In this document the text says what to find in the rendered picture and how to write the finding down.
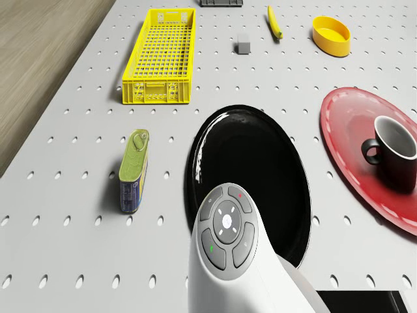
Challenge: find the black mug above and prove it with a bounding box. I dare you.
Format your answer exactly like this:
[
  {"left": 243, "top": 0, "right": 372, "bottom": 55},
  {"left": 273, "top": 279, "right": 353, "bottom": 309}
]
[{"left": 360, "top": 115, "right": 417, "bottom": 196}]

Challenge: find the black plate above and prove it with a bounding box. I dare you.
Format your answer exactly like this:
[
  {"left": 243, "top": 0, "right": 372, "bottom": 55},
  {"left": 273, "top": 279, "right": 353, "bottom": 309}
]
[{"left": 183, "top": 104, "right": 313, "bottom": 270}]

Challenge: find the flat-sided can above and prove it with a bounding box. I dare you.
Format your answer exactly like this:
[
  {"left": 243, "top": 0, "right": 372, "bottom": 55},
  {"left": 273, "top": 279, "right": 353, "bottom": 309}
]
[{"left": 118, "top": 128, "right": 151, "bottom": 215}]

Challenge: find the red plate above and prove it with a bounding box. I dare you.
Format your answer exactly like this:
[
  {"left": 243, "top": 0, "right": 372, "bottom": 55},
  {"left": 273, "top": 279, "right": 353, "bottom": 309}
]
[{"left": 319, "top": 86, "right": 417, "bottom": 237}]

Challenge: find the dark grey basket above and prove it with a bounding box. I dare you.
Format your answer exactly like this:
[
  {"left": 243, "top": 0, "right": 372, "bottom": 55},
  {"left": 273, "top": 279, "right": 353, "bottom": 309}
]
[{"left": 199, "top": 0, "right": 245, "bottom": 8}]

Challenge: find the grey cube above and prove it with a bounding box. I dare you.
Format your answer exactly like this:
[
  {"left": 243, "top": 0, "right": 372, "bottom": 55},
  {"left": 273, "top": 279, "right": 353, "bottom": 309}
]
[{"left": 233, "top": 34, "right": 252, "bottom": 55}]

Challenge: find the banana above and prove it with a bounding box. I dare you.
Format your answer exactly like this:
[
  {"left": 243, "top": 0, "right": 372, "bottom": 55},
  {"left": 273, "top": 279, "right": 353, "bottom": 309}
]
[{"left": 267, "top": 5, "right": 284, "bottom": 42}]

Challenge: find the yellow bowl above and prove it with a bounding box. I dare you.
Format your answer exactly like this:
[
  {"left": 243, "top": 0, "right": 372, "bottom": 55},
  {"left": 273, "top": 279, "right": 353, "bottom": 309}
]
[{"left": 311, "top": 16, "right": 352, "bottom": 58}]

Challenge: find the yellow basket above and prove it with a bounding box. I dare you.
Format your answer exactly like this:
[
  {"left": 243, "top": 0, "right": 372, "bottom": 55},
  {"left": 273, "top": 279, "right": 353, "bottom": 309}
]
[{"left": 121, "top": 7, "right": 197, "bottom": 106}]

